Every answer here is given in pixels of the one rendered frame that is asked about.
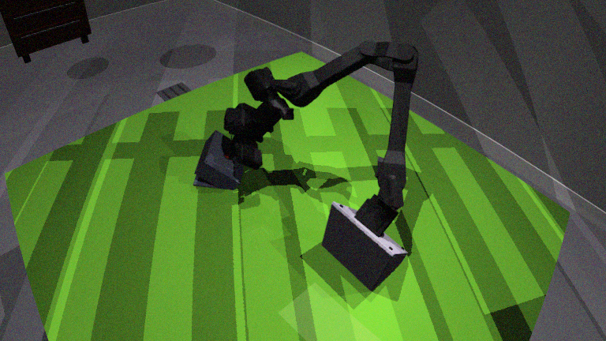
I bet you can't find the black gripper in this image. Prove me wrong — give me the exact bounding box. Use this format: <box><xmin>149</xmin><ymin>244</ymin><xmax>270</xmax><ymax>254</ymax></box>
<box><xmin>229</xmin><ymin>103</ymin><xmax>274</xmax><ymax>170</ymax></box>

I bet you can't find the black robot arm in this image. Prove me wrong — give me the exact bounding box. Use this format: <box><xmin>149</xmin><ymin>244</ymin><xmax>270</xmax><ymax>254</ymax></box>
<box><xmin>223</xmin><ymin>40</ymin><xmax>418</xmax><ymax>237</ymax></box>

